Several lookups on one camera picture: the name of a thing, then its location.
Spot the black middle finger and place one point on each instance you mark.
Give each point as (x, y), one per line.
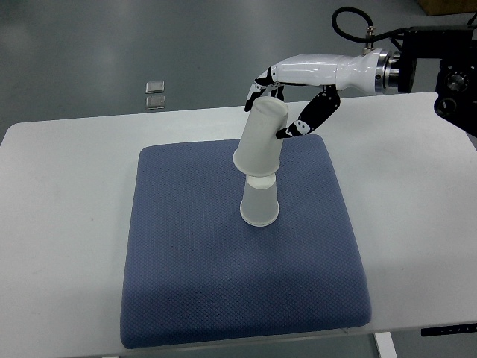
(257, 89)

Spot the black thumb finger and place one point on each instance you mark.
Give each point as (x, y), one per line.
(314, 114)

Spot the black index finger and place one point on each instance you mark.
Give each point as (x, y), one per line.
(276, 91)

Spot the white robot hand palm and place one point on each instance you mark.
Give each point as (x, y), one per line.
(365, 73)

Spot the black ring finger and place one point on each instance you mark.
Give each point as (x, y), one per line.
(265, 74)

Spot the white paper cup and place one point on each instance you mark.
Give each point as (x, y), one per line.
(259, 206)
(259, 150)

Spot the cardboard box corner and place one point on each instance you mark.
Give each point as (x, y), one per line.
(447, 7)

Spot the upper metal floor plate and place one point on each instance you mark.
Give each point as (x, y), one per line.
(153, 87)

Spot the metal floor plate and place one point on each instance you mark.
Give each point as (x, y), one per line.
(155, 102)
(153, 87)

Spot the lower metal floor plate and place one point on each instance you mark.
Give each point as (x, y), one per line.
(155, 102)

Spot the blue fabric cushion mat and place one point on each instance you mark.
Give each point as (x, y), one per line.
(195, 271)

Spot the white table leg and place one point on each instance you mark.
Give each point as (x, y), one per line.
(385, 345)

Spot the black table control panel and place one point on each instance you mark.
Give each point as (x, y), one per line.
(449, 330)

